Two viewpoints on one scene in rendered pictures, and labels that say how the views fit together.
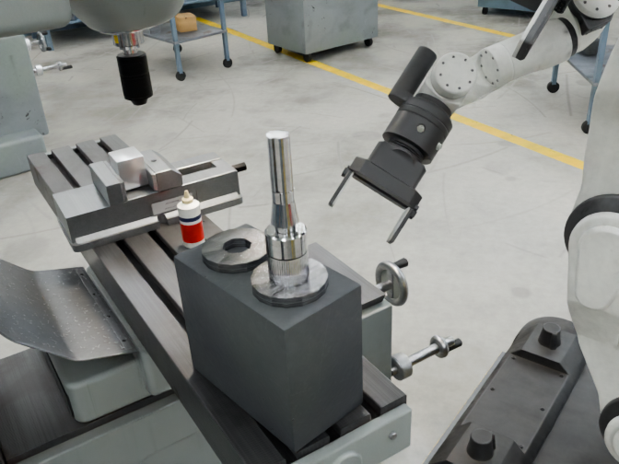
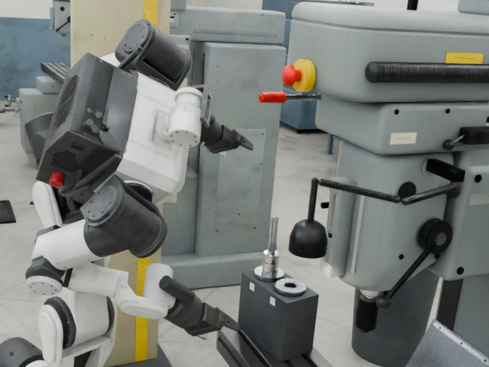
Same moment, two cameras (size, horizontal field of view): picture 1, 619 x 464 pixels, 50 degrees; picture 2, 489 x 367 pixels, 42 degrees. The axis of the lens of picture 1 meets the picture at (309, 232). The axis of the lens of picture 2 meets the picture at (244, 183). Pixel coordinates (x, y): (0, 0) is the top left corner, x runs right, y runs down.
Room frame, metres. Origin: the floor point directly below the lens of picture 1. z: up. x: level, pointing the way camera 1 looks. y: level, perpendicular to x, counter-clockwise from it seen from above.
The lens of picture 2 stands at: (2.38, 0.07, 1.92)
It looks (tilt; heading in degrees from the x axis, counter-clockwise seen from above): 17 degrees down; 185
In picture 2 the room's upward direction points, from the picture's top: 4 degrees clockwise
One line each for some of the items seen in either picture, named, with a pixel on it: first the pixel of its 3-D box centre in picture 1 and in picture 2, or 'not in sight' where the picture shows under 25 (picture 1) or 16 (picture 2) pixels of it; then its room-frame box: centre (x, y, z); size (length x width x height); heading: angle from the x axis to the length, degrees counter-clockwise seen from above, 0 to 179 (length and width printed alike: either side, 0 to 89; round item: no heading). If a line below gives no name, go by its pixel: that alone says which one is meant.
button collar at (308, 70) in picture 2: not in sight; (303, 75); (1.18, 0.07, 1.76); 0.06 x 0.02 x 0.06; 31
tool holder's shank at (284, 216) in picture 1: (282, 183); (273, 234); (0.64, 0.03, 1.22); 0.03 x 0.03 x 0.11
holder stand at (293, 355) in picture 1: (268, 325); (276, 309); (0.68, 0.06, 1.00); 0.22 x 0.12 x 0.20; 41
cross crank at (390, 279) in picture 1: (379, 288); not in sight; (1.32, -0.16, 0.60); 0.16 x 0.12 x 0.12; 121
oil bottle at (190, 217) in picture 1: (190, 217); not in sight; (1.07, 0.22, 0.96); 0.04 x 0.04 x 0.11
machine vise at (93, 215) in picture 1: (147, 188); not in sight; (1.21, 0.32, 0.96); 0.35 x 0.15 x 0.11; 119
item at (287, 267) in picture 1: (287, 256); (270, 263); (0.64, 0.03, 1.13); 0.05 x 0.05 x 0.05
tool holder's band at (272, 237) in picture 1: (286, 232); (271, 253); (0.64, 0.03, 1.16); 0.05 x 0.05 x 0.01
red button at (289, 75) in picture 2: not in sight; (292, 75); (1.19, 0.05, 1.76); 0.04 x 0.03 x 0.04; 31
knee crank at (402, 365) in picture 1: (426, 353); not in sight; (1.21, -0.26, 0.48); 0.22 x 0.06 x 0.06; 121
